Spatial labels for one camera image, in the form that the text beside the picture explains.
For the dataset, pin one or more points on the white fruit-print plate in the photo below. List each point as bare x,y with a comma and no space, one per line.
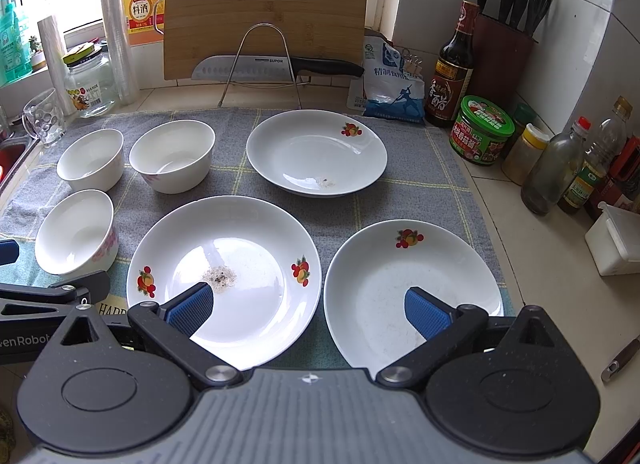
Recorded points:
368,277
316,153

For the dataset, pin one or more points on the clear bottle red cap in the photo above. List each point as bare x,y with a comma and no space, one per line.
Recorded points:
556,168

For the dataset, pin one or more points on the metal binder clips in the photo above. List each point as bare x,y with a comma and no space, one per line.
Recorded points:
412,64

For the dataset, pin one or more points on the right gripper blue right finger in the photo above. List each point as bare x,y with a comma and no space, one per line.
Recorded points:
426,313

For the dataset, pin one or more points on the white floral bowl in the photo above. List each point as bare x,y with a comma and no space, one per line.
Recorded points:
174,157
78,236

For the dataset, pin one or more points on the yellow label oil bottle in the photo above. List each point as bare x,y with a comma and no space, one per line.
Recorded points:
608,142

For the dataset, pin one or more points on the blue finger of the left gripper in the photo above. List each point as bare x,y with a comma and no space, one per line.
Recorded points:
9,251

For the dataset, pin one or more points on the short plastic wrap roll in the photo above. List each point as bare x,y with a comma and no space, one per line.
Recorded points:
54,49

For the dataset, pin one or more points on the green dish soap bottle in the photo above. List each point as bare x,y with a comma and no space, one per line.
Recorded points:
15,47

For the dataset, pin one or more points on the small potted plant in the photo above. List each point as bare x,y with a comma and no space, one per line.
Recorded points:
37,58

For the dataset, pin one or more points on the bamboo cutting board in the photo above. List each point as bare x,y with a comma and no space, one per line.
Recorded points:
196,29

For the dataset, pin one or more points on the green lidded sauce jar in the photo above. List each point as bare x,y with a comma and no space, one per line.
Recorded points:
480,131

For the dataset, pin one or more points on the clear glass cup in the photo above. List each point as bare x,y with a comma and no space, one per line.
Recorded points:
43,118

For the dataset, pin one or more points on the clear glass jar green lid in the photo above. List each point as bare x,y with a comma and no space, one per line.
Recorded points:
89,80

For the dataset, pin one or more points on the dark vinegar bottle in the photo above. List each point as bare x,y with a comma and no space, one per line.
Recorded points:
453,70

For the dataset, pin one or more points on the grey checked dish mat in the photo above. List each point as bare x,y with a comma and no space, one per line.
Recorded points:
422,181

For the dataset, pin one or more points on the blue white salt bag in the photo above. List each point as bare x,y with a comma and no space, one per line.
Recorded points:
386,89

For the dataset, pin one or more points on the white plastic container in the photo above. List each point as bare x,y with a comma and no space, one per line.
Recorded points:
614,241

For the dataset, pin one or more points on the yellow lid spice jar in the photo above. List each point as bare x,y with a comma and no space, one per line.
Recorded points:
524,154

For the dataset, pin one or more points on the metal wire board stand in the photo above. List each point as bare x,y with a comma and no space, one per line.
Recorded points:
268,65

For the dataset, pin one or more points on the dark red knife block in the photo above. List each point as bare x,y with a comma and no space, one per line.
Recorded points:
501,54

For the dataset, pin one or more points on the white plate with food residue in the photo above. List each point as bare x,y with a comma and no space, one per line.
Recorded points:
260,262

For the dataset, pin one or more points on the white floral bowl front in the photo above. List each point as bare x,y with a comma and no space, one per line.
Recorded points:
78,236

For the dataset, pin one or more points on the black-handled kitchen knife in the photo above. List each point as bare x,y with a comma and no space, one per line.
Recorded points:
216,68

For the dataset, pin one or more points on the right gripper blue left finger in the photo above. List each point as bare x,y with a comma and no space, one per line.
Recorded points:
188,311

